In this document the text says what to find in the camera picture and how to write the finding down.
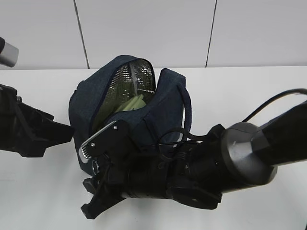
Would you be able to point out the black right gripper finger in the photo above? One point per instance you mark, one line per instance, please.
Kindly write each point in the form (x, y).
(100, 202)

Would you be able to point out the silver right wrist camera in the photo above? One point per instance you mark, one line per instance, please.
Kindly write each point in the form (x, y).
(103, 140)

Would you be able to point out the dark blue insulated lunch bag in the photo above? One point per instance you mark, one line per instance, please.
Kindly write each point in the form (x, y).
(95, 100)

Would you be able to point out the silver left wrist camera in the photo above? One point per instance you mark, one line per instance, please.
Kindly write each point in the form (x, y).
(8, 53)

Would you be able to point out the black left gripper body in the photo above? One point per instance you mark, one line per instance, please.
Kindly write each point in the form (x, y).
(20, 125)

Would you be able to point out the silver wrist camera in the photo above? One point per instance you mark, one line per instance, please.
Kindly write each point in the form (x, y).
(8, 53)
(103, 140)

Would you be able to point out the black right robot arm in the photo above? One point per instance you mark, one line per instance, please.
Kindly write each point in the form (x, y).
(250, 155)

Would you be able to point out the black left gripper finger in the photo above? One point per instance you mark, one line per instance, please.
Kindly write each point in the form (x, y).
(58, 133)

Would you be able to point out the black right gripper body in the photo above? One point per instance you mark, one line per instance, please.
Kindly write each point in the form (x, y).
(190, 179)

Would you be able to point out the green lidded food container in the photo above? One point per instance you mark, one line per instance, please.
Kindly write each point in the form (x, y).
(134, 103)

